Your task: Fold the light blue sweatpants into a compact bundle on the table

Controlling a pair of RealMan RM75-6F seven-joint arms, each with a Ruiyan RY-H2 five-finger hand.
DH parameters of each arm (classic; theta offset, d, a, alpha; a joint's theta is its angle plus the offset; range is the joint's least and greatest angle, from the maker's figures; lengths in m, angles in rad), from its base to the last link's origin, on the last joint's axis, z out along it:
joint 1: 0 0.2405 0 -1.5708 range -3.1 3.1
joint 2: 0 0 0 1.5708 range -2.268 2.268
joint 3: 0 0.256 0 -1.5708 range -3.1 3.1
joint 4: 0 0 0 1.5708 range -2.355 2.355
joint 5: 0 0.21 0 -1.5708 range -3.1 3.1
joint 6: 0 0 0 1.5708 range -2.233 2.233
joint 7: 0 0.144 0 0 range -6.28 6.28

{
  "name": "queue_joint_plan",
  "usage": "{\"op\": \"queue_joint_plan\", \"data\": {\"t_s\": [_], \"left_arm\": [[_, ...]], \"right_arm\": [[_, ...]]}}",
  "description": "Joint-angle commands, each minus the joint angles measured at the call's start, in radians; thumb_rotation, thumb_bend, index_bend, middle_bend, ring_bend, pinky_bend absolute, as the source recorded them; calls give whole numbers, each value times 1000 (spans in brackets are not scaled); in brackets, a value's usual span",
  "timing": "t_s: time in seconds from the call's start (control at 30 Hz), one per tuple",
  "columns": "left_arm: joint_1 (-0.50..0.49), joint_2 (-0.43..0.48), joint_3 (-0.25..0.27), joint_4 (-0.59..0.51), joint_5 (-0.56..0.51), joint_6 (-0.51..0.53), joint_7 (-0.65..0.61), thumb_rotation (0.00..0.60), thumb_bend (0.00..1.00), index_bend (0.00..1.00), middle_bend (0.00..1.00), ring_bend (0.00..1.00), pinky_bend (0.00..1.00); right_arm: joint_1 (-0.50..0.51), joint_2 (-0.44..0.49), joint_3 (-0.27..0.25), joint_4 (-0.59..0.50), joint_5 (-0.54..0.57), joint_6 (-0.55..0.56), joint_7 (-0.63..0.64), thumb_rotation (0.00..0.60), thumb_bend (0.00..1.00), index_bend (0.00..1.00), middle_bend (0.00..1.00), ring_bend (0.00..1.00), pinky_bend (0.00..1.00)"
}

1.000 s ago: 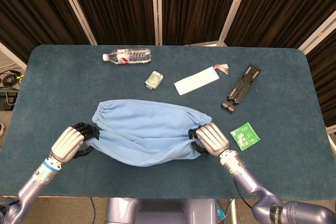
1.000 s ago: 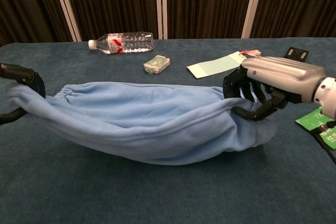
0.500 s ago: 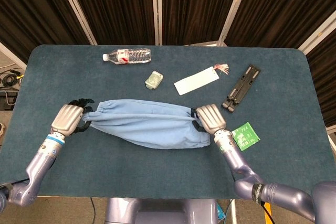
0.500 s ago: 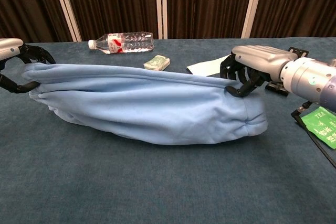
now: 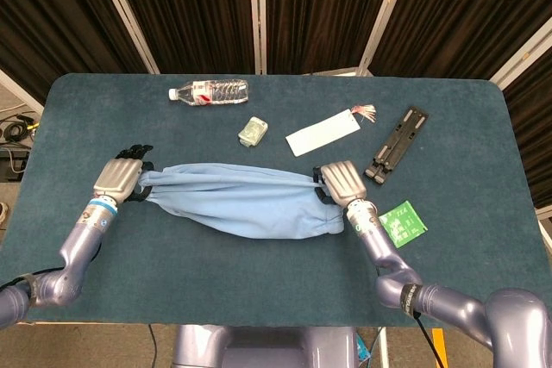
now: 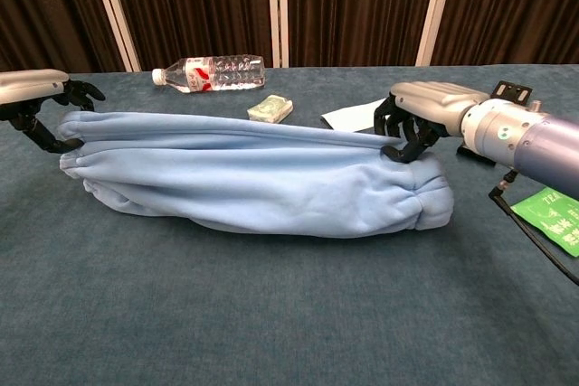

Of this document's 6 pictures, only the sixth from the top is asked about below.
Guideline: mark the blue felt table cover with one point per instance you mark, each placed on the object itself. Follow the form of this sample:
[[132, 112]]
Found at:
[[226, 304]]

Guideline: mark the right purple-grey robot arm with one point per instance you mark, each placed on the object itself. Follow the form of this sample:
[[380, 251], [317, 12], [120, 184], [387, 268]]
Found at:
[[529, 137]]

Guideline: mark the small pale green packet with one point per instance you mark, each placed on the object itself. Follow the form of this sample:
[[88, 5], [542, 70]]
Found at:
[[270, 108]]

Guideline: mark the black curtain divider panel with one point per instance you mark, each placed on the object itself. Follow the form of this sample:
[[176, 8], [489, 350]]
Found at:
[[515, 2], [357, 2], [194, 2], [50, 6]]

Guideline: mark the light blue pants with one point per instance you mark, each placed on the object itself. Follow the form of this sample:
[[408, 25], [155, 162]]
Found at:
[[253, 178]]

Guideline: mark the clear plastic water bottle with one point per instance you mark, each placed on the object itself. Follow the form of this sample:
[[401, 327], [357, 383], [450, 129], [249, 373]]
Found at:
[[217, 73]]

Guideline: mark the black folding stand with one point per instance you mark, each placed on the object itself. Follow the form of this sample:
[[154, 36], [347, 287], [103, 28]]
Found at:
[[511, 90]]

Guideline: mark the green tea sachet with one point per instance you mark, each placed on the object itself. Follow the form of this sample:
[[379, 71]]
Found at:
[[554, 219]]

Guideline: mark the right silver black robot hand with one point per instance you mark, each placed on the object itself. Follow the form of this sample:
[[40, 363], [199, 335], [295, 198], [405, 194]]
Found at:
[[429, 101]]

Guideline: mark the white bookmark with tassel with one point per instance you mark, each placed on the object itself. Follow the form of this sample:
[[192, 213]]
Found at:
[[350, 117]]

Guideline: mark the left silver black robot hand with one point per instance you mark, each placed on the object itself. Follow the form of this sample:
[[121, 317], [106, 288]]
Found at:
[[27, 83]]

